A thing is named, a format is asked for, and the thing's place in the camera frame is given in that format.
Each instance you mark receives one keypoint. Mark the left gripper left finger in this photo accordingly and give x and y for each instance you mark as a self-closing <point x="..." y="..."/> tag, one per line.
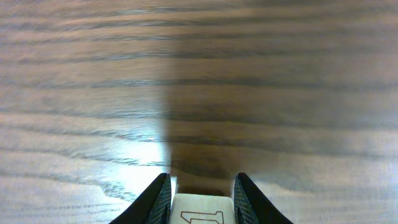
<point x="152" y="206"/>

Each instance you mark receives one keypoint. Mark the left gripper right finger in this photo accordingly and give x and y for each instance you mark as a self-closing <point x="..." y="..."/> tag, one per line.
<point x="251" y="206"/>

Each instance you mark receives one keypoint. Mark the wooden block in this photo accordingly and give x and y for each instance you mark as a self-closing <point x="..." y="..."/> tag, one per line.
<point x="201" y="209"/>

